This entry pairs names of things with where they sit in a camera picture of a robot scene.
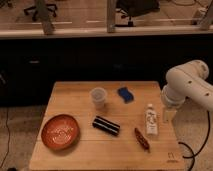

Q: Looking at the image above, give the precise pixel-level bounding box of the orange ceramic bowl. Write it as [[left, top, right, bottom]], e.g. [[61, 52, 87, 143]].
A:
[[41, 114, 80, 150]]

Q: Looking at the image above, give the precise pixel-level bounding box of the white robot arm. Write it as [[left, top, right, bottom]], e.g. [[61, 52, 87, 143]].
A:
[[161, 60, 213, 122]]

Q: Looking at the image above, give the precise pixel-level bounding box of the small white bottle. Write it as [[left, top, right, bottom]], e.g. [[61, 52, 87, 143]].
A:
[[145, 104, 158, 136]]

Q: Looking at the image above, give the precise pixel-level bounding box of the blue sponge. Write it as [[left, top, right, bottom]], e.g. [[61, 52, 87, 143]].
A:
[[117, 87, 134, 103]]

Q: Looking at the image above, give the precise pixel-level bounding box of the black striped box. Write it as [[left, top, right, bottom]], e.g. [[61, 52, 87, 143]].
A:
[[92, 116, 120, 136]]

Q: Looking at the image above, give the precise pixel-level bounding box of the clear plastic cup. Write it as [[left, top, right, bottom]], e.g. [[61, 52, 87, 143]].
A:
[[90, 87, 107, 109]]

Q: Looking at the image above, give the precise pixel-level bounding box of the black office chair right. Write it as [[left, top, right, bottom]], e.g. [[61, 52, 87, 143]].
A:
[[116, 0, 160, 27]]

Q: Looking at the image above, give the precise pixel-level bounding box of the black office chair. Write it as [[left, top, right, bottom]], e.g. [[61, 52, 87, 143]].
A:
[[116, 0, 160, 27], [23, 3, 58, 21]]

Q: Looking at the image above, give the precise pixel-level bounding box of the black office chair left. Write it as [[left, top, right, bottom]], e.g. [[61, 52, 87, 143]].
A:
[[23, 3, 58, 21]]

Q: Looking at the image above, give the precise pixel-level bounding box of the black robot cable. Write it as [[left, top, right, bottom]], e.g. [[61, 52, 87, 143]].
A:
[[178, 109, 212, 171]]

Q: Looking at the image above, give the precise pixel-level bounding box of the black cable on floor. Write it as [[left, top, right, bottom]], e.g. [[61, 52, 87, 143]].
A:
[[0, 106, 11, 169]]

